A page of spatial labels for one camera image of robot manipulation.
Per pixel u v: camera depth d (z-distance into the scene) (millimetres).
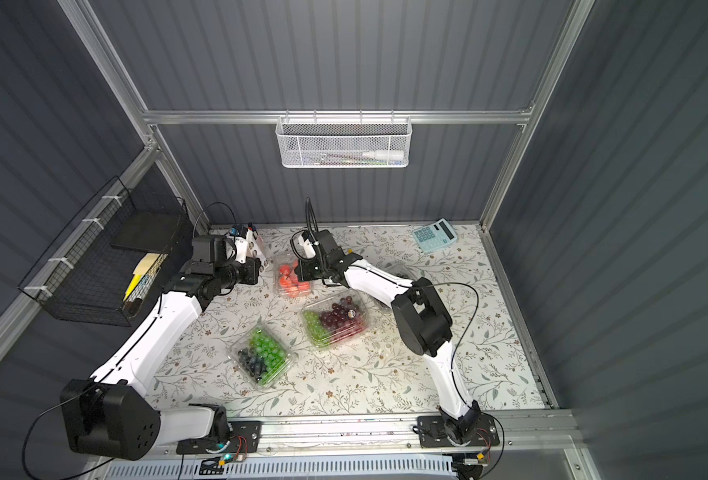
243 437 725
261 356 825
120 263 752
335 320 888
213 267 614
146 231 811
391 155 864
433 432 734
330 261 738
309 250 823
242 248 723
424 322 547
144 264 755
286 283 991
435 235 1156
